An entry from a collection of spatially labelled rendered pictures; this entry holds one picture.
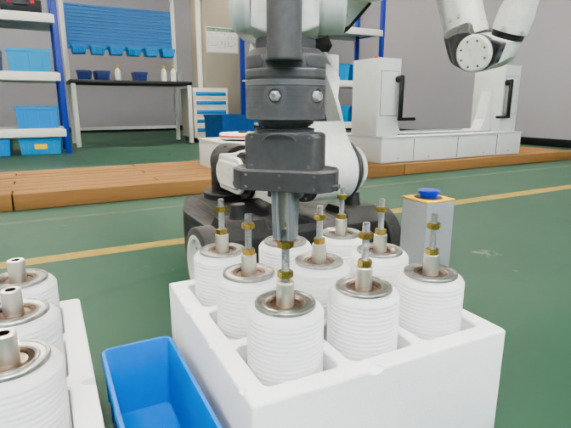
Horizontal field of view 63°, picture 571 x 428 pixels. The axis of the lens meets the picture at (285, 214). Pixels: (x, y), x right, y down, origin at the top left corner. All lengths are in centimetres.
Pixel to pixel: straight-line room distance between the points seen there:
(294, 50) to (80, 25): 618
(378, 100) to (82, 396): 301
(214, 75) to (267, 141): 660
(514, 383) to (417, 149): 273
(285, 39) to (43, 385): 39
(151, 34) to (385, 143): 417
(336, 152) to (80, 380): 72
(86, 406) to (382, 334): 35
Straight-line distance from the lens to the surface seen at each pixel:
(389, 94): 343
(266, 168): 51
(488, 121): 435
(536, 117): 647
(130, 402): 85
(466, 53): 110
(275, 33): 47
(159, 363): 82
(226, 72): 716
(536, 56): 655
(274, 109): 49
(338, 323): 62
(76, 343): 70
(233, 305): 65
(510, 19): 110
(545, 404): 95
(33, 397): 51
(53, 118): 521
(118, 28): 666
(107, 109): 897
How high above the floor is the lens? 49
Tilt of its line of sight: 13 degrees down
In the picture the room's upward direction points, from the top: straight up
